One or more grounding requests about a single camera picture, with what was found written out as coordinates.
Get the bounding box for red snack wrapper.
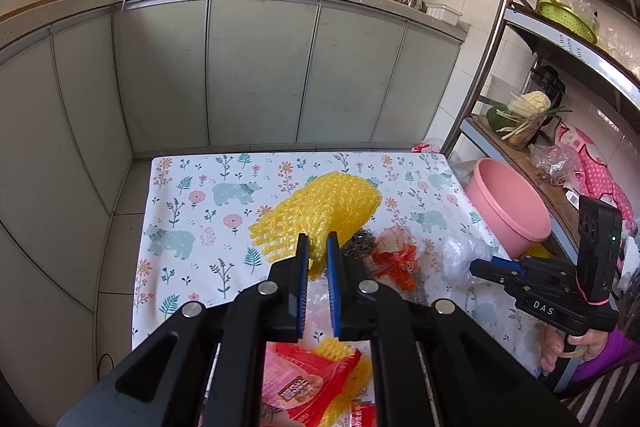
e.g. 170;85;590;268
259;338;378;426

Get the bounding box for orange clear plastic bag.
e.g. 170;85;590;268
369;227;435;293

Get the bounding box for yellow bubble wrap sheet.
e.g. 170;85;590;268
250;171;382;280

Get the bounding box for purple sleeve forearm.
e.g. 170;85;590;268
572;329;640;383

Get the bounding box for grey kitchen cabinets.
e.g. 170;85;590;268
1;0;466;426

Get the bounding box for person's right hand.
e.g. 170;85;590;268
539;325;608;373

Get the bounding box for pink plastic basin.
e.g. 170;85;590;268
465;158;551;259

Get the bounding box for clear bag of nuts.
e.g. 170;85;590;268
529;144;582;186

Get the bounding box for pink polka dot plush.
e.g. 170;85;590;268
554;124;634;222

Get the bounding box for floral bear tablecloth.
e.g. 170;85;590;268
131;152;539;372

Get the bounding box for striped clothing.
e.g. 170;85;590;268
561;362;640;426

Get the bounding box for cauliflower and scallions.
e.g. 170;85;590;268
485;91;570;150

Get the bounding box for black blender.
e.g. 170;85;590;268
523;65;570;133

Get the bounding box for metal shelving rack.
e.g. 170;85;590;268
441;0;640;268

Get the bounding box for white plastic container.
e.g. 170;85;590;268
425;4;462;26

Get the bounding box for green plastic colander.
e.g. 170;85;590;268
535;0;598;44

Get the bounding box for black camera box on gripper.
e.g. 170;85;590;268
576;195;623;306

